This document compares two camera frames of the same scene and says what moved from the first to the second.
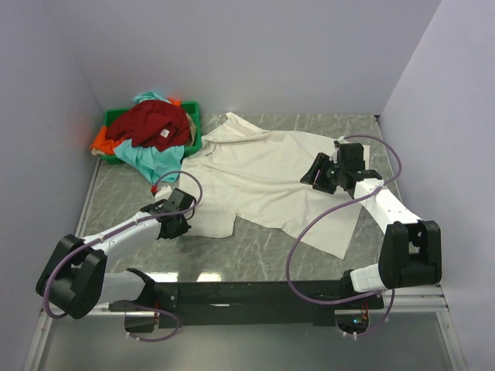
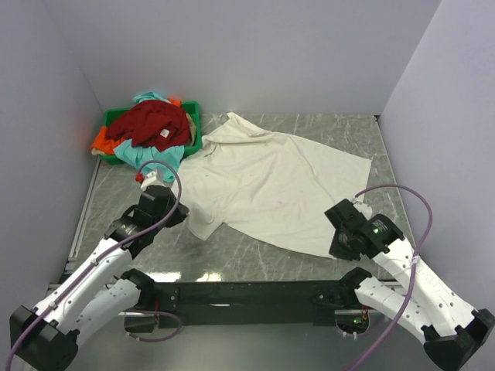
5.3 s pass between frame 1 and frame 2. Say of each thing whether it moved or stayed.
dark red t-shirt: stayed
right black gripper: moved
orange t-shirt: stayed
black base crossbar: stayed
